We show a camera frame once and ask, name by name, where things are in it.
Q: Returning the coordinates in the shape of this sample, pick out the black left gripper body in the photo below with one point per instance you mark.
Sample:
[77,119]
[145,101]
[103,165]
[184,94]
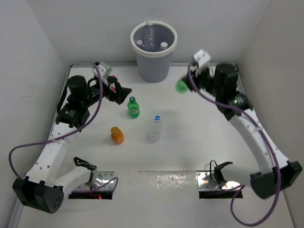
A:
[108,93]

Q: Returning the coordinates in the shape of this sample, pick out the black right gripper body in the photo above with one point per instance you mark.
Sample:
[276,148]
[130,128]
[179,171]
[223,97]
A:
[204,80]

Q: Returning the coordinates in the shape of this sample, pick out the green bottle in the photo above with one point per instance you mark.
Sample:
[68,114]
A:
[182,85]
[133,107]

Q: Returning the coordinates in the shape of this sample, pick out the clear bottle blue cap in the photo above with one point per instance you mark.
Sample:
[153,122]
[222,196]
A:
[155,129]
[149,37]

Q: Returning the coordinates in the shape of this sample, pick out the water bottle blue label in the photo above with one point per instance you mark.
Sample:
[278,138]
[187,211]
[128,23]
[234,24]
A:
[139,43]

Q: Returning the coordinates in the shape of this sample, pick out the large clear bottle white cap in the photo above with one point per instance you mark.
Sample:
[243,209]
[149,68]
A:
[164,45]

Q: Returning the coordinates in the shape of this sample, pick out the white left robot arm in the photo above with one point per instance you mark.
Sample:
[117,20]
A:
[40,188]

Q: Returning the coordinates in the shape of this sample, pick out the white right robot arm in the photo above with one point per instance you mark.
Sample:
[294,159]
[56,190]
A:
[275,171]

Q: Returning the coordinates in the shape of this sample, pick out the grey plastic waste bin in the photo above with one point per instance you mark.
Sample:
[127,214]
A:
[153,67]

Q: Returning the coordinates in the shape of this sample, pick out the red cap cola bottle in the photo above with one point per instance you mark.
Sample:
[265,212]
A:
[112,80]

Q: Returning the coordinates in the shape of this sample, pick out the orange juice bottle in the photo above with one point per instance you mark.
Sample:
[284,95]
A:
[117,135]

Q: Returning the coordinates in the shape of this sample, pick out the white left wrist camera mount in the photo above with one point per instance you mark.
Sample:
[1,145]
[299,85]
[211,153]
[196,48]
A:
[104,69]

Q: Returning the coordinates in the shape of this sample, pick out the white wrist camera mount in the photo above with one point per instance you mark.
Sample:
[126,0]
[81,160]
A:
[200,60]
[104,69]

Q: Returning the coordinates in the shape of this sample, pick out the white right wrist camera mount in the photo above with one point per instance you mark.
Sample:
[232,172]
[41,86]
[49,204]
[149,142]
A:
[200,60]

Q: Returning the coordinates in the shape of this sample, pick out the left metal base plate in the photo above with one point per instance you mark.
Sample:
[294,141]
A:
[101,181]

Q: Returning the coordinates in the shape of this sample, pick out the metal base plate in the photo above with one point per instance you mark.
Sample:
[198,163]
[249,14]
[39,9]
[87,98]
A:
[101,181]
[206,182]

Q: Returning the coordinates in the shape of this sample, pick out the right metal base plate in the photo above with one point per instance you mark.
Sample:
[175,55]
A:
[206,182]

